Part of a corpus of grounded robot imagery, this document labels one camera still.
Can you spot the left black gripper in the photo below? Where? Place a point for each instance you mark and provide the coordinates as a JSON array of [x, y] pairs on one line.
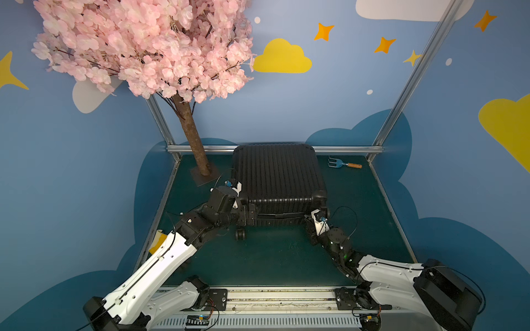
[[250, 213]]

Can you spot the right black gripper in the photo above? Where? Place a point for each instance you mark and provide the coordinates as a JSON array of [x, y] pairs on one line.
[[314, 225]]

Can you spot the black ribbed hard-shell suitcase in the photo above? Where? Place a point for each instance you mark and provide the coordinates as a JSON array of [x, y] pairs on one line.
[[285, 185]]

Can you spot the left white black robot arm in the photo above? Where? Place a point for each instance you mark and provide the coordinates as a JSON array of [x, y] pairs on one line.
[[134, 305]]

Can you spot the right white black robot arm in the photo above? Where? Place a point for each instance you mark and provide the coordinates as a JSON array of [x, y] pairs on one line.
[[451, 299]]

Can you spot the black round connector box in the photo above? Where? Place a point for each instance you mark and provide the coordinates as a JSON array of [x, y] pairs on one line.
[[370, 322]]

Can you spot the small green circuit board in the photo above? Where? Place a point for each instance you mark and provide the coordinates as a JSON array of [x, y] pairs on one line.
[[199, 321]]

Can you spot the pink artificial cherry blossom tree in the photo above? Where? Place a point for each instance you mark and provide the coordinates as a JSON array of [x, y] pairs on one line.
[[185, 52]]

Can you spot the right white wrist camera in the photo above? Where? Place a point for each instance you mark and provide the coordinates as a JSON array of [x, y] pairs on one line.
[[320, 221]]

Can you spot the blue garden fork, wooden handle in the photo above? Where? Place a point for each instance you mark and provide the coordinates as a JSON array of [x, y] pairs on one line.
[[338, 163]]

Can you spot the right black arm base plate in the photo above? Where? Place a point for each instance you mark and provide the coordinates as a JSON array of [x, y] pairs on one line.
[[353, 298]]

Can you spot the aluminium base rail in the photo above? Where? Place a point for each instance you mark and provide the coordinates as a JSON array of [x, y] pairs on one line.
[[290, 308]]

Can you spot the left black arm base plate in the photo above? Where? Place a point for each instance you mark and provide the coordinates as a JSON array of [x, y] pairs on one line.
[[217, 297]]

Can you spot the horizontal aluminium back frame bar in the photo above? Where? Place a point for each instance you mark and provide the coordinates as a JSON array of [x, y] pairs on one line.
[[339, 150]]

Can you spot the left aluminium frame post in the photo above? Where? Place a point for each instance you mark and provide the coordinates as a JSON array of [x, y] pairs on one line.
[[163, 126]]

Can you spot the aluminium frame post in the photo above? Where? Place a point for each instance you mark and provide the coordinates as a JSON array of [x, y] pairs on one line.
[[163, 126], [440, 33]]

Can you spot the right aluminium frame post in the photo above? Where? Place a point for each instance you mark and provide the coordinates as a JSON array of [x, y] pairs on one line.
[[440, 33]]

